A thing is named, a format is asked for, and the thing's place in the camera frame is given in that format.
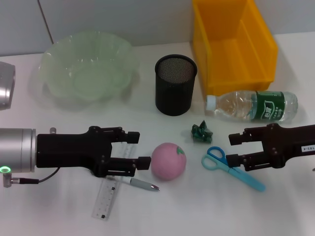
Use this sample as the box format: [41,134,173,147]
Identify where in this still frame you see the clear green-label water bottle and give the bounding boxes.
[205,90,299,123]

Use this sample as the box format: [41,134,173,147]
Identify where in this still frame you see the green plastic wrapper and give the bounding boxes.
[190,119,214,144]

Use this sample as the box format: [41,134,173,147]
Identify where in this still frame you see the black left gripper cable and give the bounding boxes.
[11,167,61,184]

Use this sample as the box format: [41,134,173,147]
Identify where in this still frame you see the black mesh pen holder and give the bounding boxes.
[154,54,198,116]

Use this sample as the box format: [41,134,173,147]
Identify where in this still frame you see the yellow plastic bin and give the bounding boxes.
[191,0,279,96]

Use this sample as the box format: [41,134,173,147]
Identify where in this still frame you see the blue teal scissors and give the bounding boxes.
[201,146,266,192]

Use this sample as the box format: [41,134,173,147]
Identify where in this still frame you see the pink toy peach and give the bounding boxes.
[151,142,188,182]

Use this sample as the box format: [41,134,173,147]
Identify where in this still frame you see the translucent green fruit bowl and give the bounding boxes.
[39,29,140,112]

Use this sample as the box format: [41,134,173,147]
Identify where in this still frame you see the white grey ballpoint pen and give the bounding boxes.
[107,177,161,192]

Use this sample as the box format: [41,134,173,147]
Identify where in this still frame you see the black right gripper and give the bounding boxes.
[225,123,315,172]

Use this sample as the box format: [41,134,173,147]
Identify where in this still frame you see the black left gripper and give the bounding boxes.
[36,125,152,178]

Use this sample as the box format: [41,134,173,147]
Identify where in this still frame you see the clear plastic ruler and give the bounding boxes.
[91,144,136,220]

